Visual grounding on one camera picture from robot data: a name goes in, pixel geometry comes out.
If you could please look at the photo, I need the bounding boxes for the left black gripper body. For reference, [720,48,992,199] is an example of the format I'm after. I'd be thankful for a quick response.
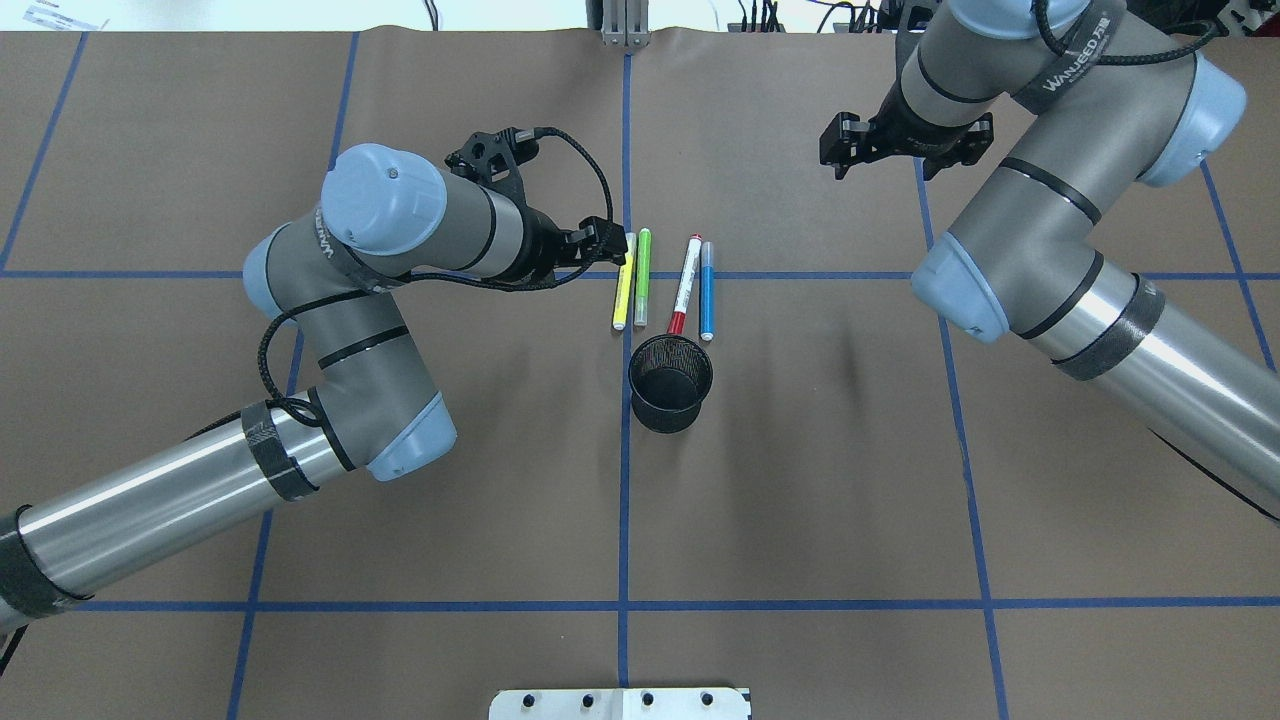
[521,210,602,286]

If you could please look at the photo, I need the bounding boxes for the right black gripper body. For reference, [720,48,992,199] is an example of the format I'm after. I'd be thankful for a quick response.
[872,85,979,160]

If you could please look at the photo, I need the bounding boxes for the yellow highlighter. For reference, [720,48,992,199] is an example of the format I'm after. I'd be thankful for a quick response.
[611,232,637,333]

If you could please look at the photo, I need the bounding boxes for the green highlighter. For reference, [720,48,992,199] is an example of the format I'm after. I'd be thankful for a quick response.
[634,227,652,328]

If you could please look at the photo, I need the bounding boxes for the blue highlighter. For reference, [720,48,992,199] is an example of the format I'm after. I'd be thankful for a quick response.
[699,240,716,343]

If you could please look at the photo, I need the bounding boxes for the red white marker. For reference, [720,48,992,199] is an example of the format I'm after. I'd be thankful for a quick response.
[666,233,703,334]

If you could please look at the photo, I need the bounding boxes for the black mesh pen cup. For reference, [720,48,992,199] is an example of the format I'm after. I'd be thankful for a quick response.
[627,333,714,434]

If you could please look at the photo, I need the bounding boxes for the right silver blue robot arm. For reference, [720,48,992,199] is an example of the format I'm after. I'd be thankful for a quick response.
[819,1,1279,521]

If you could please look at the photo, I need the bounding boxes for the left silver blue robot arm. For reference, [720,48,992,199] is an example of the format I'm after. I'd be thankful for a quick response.
[3,127,628,634]

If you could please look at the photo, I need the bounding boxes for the white column base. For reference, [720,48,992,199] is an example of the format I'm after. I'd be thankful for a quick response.
[488,687,753,719]

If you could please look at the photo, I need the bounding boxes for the left black camera cable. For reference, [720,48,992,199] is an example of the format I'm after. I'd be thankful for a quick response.
[259,126,614,430]

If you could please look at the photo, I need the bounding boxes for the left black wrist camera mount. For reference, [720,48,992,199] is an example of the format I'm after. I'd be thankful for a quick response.
[445,127,539,202]

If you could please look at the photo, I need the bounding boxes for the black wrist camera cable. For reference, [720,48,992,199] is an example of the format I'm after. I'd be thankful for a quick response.
[1030,0,1226,67]

